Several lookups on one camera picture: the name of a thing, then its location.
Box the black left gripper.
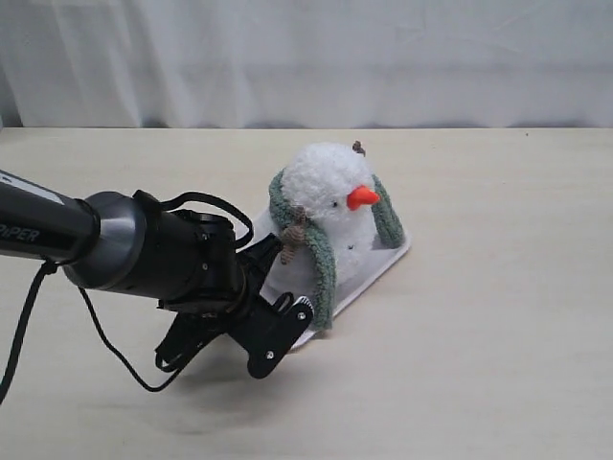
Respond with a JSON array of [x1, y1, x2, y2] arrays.
[[155, 236, 281, 373]]

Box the white plush snowman toy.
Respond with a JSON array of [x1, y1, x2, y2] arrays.
[[262, 142, 382, 293]]

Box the green fuzzy scarf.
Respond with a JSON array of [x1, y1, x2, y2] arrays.
[[266, 168, 410, 333]]

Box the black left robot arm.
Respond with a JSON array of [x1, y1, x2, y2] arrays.
[[1, 172, 296, 379]]

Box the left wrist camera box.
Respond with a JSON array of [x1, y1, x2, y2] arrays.
[[228, 292, 314, 380]]

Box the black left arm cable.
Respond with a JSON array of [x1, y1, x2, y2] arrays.
[[0, 190, 255, 402]]

